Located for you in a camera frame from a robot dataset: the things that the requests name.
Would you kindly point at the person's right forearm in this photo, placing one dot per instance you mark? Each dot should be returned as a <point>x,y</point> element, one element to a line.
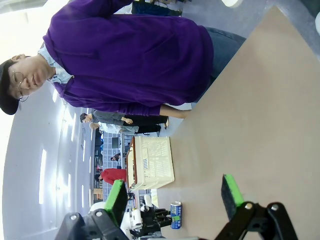
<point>175,113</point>

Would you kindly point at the person in purple sweater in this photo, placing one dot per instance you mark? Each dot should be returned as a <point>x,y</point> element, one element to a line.
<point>130,62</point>

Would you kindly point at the person in grey jacket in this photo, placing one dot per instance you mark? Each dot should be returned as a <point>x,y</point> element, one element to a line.
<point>107,116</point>

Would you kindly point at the blue white drink can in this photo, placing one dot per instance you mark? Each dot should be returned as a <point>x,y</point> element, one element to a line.
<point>176,208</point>

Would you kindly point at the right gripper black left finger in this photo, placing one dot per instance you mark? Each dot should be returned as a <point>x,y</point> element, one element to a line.
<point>117,205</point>

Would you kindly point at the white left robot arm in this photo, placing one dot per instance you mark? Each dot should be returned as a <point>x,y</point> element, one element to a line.
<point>137,217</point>

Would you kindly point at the cream shopping basket brown rim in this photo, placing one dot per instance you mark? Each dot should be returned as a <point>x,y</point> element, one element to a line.
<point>155,162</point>

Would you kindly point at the black cap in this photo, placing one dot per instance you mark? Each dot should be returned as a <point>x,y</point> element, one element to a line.
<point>5,87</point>

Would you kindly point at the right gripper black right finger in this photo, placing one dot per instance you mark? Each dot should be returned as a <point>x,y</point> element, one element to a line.
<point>228,200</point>

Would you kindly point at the person in white shirt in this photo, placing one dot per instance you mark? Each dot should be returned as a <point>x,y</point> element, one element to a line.
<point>110,128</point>

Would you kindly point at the person in red shirt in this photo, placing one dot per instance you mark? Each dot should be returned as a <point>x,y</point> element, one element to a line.
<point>112,175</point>

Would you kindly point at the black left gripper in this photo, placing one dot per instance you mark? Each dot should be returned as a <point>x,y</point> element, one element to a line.
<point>150,221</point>

